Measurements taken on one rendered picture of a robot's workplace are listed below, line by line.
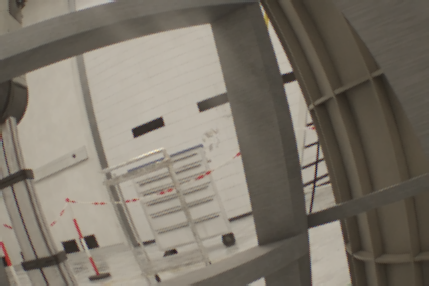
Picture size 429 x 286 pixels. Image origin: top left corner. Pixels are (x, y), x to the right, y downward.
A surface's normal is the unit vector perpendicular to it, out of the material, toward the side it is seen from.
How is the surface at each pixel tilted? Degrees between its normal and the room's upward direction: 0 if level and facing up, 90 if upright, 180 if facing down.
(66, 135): 90
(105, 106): 90
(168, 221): 90
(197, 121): 90
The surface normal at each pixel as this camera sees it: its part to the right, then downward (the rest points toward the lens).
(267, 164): -0.72, 0.29
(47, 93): -0.16, 0.03
